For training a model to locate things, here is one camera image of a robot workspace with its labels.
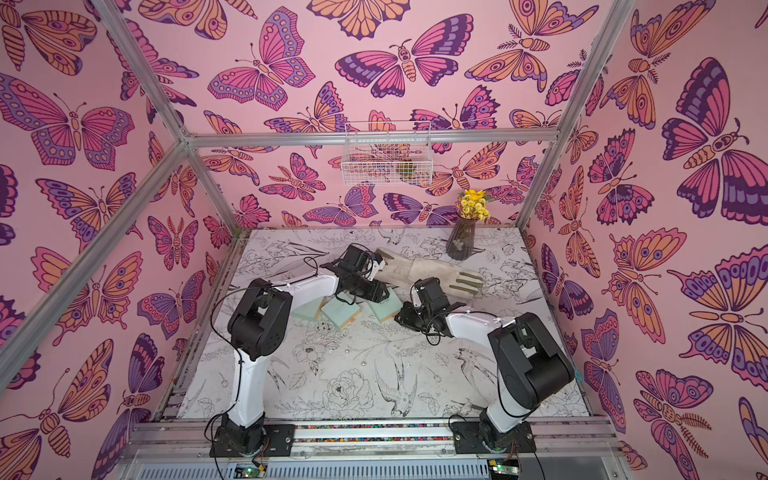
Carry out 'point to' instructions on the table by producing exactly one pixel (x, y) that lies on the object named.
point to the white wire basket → (388, 153)
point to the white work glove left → (396, 270)
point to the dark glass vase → (459, 245)
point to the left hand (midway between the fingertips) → (386, 292)
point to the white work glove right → (452, 281)
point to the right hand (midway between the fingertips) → (397, 315)
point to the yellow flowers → (473, 205)
